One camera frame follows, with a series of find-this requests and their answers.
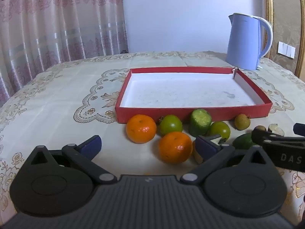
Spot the large cut cucumber piece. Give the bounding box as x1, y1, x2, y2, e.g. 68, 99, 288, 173
189, 109, 212, 137

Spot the gold framed wall panel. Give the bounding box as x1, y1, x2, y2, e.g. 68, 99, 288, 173
263, 0, 305, 78

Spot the pink patterned curtain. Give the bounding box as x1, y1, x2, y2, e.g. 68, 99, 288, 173
0, 0, 129, 108

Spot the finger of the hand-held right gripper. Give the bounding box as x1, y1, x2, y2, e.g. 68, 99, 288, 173
252, 127, 305, 146
294, 123, 305, 137

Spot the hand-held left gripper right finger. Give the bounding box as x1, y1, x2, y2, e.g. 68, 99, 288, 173
180, 135, 277, 185

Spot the small cucumber piece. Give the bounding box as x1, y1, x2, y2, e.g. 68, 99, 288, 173
232, 133, 256, 150

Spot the dark sugarcane piece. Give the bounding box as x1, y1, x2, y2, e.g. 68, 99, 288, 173
192, 135, 227, 164
267, 123, 286, 136

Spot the red cardboard box tray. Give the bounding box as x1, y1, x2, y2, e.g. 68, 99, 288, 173
115, 66, 273, 124

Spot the green tomato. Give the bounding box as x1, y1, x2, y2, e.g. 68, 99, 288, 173
159, 115, 183, 136
207, 121, 231, 141

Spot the blue electric kettle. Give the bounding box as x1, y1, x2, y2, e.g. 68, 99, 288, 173
226, 13, 273, 71

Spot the white wall light switch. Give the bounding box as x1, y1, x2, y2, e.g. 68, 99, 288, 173
278, 41, 296, 59

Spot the orange mandarin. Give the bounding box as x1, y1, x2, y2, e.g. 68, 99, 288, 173
126, 114, 157, 144
158, 131, 193, 164

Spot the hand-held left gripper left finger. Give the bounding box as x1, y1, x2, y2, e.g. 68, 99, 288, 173
24, 135, 118, 185

